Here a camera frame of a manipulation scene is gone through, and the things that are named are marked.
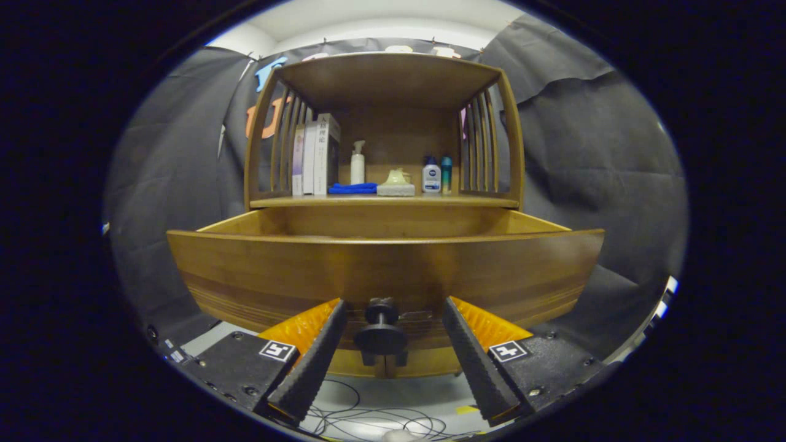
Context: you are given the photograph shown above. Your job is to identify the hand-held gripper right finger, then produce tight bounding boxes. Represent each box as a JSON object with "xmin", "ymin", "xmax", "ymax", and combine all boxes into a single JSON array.
[{"xmin": 442, "ymin": 297, "xmax": 622, "ymax": 425}]

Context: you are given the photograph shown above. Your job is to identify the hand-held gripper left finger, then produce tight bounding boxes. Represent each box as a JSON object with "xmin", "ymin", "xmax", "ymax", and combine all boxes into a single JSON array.
[{"xmin": 175, "ymin": 298, "xmax": 352, "ymax": 425}]

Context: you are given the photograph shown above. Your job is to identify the black drawer knob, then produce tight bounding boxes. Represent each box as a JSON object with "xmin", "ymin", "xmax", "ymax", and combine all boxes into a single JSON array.
[{"xmin": 353, "ymin": 297, "xmax": 409, "ymax": 357}]

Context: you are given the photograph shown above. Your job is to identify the wooden drawer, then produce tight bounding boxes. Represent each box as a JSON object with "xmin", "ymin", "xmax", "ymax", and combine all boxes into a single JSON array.
[{"xmin": 166, "ymin": 206, "xmax": 605, "ymax": 378}]

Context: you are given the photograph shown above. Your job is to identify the wooden countertop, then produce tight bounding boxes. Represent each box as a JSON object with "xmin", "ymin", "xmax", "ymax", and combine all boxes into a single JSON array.
[{"xmin": 250, "ymin": 184, "xmax": 521, "ymax": 209}]

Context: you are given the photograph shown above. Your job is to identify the wooden cabinet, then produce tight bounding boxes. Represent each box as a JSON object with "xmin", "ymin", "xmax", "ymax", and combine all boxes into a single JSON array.
[{"xmin": 244, "ymin": 52, "xmax": 526, "ymax": 211}]

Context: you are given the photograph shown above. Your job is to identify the black electronic device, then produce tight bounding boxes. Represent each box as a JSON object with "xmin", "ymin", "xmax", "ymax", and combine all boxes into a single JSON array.
[{"xmin": 161, "ymin": 338, "xmax": 191, "ymax": 366}]

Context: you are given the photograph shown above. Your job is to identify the white lotion bottle blue cap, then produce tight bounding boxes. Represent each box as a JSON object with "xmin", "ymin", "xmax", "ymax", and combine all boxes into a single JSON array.
[{"xmin": 422, "ymin": 157, "xmax": 442, "ymax": 195}]

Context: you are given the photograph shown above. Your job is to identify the white panel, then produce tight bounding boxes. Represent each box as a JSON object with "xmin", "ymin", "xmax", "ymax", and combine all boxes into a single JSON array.
[{"xmin": 642, "ymin": 275, "xmax": 679, "ymax": 335}]

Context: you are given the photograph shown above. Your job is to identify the thin purple spine book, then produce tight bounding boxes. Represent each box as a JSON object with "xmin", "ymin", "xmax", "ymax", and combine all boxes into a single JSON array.
[{"xmin": 292, "ymin": 125, "xmax": 306, "ymax": 196}]

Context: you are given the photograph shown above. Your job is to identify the thick portrait cover book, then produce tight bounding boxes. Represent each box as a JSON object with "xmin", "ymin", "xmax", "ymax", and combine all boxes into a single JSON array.
[{"xmin": 314, "ymin": 114, "xmax": 341, "ymax": 196}]

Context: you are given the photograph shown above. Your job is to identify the black floor cables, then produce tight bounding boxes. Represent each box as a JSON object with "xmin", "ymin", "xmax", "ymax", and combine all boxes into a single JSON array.
[{"xmin": 304, "ymin": 378, "xmax": 467, "ymax": 441}]

